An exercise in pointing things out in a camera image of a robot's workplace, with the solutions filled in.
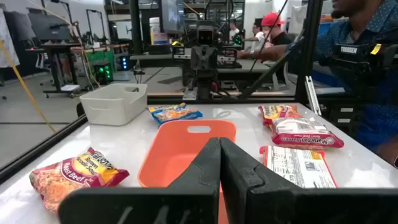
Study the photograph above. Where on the green lit computer case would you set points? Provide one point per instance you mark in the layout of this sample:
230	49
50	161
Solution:
104	73

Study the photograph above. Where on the dark wall screen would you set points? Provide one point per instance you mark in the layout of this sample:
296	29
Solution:
171	15

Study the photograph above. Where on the white metal bracket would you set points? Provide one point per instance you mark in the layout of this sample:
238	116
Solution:
312	93

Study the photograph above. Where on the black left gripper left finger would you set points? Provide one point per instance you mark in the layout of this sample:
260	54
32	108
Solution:
174	205

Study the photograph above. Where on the black aluminium table frame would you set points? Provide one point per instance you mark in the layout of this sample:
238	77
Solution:
37	149

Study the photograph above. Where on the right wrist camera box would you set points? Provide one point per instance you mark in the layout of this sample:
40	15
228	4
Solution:
206	35

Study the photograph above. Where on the white plastic bottle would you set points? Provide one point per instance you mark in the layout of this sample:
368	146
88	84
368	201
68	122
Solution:
154	29

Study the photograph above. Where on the person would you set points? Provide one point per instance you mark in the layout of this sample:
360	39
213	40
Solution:
280	37
379	124
233	31
256	35

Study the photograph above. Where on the black standing desk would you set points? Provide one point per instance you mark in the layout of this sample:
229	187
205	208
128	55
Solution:
56	49

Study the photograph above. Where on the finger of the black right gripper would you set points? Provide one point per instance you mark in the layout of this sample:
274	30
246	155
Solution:
199	61
209	61

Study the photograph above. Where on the blue Maruchan ramen pack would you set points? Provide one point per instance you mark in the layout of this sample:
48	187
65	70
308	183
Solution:
174	114

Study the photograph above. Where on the white plastic bin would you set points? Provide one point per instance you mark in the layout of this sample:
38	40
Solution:
112	107

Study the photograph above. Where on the red roast beef ramen pack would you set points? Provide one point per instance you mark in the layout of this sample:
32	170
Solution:
275	112
306	137
77	177

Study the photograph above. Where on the orange chicken ramen pack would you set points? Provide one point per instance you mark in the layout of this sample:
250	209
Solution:
298	166

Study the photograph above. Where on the orange plastic bin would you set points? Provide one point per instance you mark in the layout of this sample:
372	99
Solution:
174	149

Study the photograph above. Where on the white hanging cloth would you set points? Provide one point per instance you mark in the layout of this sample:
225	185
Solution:
7	40

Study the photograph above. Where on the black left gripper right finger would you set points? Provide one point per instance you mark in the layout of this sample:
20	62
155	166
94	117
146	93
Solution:
267	205

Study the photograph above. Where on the black desk monitor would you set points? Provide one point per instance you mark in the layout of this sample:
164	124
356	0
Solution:
49	28

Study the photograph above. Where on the blue lit computer case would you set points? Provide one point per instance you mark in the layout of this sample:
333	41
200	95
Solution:
125	63

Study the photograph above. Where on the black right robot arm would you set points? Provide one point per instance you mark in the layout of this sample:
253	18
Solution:
203	85

